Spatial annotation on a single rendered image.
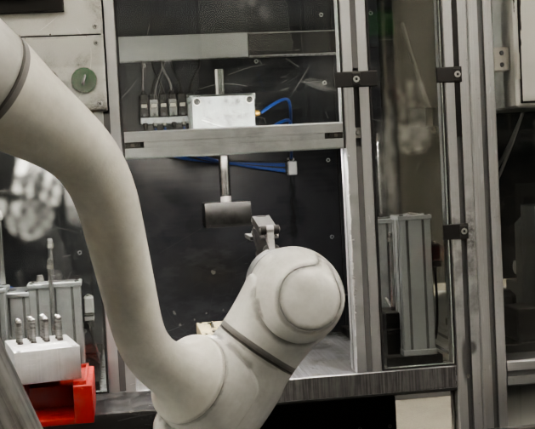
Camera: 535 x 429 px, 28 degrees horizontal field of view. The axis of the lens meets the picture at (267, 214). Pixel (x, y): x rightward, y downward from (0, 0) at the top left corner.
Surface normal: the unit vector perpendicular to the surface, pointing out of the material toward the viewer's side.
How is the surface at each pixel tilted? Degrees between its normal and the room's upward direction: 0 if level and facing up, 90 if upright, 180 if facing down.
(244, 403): 102
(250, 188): 90
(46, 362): 90
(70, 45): 90
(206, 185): 90
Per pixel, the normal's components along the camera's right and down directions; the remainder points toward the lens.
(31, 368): 0.34, 0.04
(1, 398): 0.79, -0.02
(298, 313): 0.06, 0.09
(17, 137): 0.32, 0.82
